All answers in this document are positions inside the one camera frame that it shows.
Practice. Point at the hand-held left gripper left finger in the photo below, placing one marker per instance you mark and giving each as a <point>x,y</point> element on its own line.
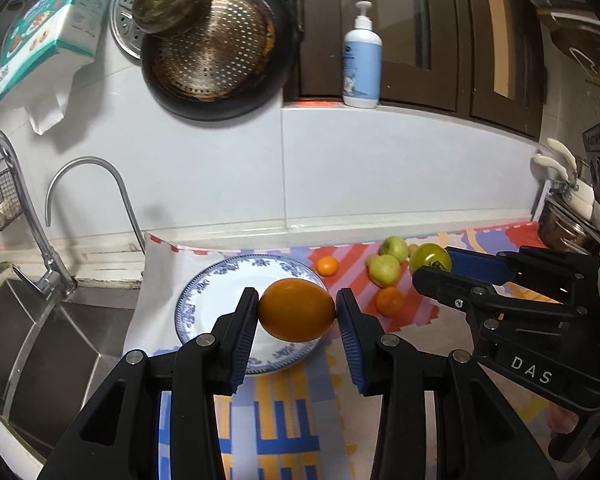
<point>247,330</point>

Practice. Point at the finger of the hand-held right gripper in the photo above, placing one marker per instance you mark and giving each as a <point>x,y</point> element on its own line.
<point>475,265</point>
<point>440,282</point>

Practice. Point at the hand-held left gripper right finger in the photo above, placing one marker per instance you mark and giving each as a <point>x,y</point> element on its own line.
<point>347,340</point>

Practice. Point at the green persimmon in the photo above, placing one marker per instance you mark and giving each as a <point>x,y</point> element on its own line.
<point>427,256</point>

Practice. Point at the blue and white plate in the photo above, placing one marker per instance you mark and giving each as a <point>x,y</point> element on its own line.
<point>215,300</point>

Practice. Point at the large orange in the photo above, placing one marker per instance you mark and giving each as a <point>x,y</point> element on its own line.
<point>296,310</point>

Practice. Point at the small tangerine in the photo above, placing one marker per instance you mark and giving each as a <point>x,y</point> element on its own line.
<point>327,266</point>
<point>390,301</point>

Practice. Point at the green apple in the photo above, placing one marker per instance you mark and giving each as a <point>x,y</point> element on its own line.
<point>392,246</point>
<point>384,269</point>

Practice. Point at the person's right hand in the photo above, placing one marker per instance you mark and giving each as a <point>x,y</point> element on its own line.
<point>562,420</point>

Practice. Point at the colourful patterned mat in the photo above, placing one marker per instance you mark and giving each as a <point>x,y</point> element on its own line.
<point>290,410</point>

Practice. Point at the stainless steel pot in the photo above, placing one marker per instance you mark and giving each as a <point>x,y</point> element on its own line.
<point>565,225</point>

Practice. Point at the white cloth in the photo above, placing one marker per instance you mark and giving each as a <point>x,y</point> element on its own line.
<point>155,280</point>

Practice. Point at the gooseneck steel faucet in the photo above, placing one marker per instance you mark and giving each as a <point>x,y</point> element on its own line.
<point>122,195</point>

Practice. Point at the stainless steel sink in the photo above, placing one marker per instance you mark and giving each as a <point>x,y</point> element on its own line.
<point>40,350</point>

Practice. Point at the white pump bottle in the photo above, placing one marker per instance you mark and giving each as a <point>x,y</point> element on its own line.
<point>362,65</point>

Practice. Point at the chrome kitchen faucet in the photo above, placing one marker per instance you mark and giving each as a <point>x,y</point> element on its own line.
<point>35,230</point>

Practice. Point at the brown patterned item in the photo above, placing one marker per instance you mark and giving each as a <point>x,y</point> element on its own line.
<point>575,42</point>

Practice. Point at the black frying pan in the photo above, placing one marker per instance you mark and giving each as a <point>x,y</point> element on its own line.
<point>280,60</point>

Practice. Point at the bronze perforated round tray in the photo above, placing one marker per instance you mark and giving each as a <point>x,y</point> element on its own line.
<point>220,55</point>

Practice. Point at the paper towel pack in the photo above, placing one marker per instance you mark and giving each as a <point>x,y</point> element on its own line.
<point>50,20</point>

